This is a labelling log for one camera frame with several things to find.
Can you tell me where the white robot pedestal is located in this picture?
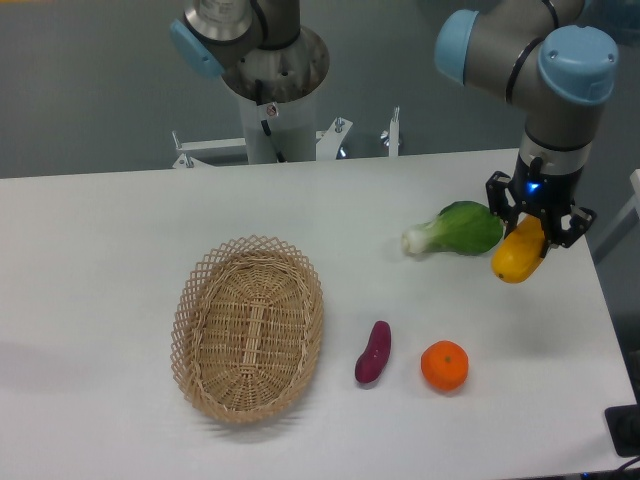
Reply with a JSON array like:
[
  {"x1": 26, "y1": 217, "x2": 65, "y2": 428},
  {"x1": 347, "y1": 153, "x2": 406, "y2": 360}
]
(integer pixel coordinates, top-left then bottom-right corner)
[{"x1": 170, "y1": 27, "x2": 404, "y2": 169}]

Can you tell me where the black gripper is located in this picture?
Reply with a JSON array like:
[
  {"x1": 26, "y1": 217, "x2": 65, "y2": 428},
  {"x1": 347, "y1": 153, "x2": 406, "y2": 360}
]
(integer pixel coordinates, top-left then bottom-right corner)
[{"x1": 485, "y1": 154, "x2": 597, "y2": 258}]

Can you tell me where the woven wicker basket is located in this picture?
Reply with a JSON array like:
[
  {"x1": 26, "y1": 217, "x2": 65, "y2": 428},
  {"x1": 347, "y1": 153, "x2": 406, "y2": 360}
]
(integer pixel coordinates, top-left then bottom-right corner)
[{"x1": 170, "y1": 235, "x2": 324, "y2": 424}]

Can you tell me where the black base cable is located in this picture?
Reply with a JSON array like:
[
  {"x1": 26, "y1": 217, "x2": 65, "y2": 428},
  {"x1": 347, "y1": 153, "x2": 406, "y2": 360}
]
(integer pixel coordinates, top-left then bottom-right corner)
[{"x1": 254, "y1": 78, "x2": 287, "y2": 164}]

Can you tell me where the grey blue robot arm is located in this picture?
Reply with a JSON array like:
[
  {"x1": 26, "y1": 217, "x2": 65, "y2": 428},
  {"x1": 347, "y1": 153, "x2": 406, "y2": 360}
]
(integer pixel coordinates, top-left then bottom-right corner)
[{"x1": 170, "y1": 1, "x2": 618, "y2": 255}]

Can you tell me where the white frame at right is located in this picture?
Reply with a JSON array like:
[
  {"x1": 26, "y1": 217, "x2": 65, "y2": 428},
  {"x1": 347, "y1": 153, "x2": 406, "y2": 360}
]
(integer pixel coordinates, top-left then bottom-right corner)
[{"x1": 592, "y1": 169, "x2": 639, "y2": 264}]

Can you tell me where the green bok choy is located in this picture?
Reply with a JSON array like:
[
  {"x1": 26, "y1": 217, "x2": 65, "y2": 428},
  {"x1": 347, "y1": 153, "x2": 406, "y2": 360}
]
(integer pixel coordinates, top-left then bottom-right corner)
[{"x1": 401, "y1": 201, "x2": 503, "y2": 256}]

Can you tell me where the orange mandarin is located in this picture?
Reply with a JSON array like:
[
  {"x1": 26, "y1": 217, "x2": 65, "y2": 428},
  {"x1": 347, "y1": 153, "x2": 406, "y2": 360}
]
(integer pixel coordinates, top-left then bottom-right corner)
[{"x1": 420, "y1": 340, "x2": 469, "y2": 392}]

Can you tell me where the purple sweet potato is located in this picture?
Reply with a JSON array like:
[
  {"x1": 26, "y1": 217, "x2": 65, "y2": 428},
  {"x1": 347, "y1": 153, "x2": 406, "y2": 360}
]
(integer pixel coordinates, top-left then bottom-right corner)
[{"x1": 354, "y1": 321, "x2": 392, "y2": 384}]

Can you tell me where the black box at edge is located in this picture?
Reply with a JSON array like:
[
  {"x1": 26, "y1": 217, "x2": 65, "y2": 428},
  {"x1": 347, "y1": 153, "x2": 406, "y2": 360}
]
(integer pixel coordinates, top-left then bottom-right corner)
[{"x1": 604, "y1": 404, "x2": 639, "y2": 458}]

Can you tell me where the yellow mango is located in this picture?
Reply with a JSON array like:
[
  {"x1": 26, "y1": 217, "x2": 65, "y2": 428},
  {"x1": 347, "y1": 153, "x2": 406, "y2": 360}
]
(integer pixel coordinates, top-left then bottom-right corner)
[{"x1": 491, "y1": 216, "x2": 545, "y2": 284}]

